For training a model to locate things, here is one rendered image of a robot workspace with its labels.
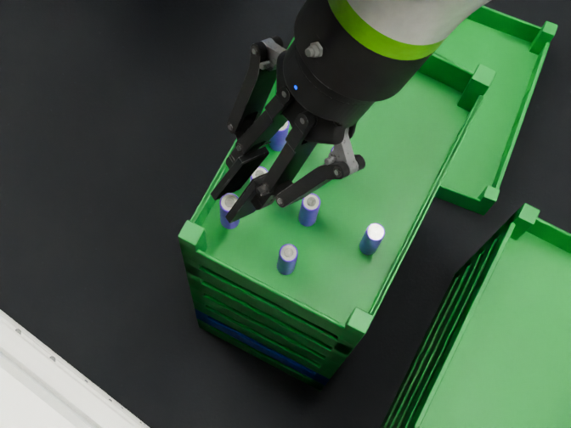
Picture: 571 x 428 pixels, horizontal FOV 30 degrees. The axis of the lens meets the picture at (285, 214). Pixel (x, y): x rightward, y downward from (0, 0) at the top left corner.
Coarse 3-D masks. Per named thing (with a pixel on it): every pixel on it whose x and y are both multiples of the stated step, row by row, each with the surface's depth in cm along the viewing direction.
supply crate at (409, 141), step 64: (448, 64) 110; (384, 128) 113; (448, 128) 113; (320, 192) 111; (384, 192) 111; (192, 256) 107; (256, 256) 109; (320, 256) 109; (384, 256) 109; (320, 320) 104
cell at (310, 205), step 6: (306, 198) 104; (312, 198) 104; (318, 198) 104; (306, 204) 104; (312, 204) 104; (318, 204) 104; (300, 210) 107; (306, 210) 104; (312, 210) 104; (318, 210) 105; (300, 216) 108; (306, 216) 106; (312, 216) 106; (300, 222) 110; (306, 222) 108; (312, 222) 109
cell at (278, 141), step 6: (288, 126) 106; (276, 132) 106; (282, 132) 106; (270, 138) 109; (276, 138) 108; (282, 138) 108; (270, 144) 111; (276, 144) 110; (282, 144) 110; (276, 150) 111
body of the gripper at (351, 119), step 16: (288, 48) 79; (288, 64) 77; (304, 64) 75; (288, 80) 77; (304, 80) 76; (304, 96) 77; (320, 96) 76; (336, 96) 75; (288, 112) 83; (320, 112) 77; (336, 112) 77; (352, 112) 77; (320, 128) 81; (336, 128) 79; (352, 128) 80
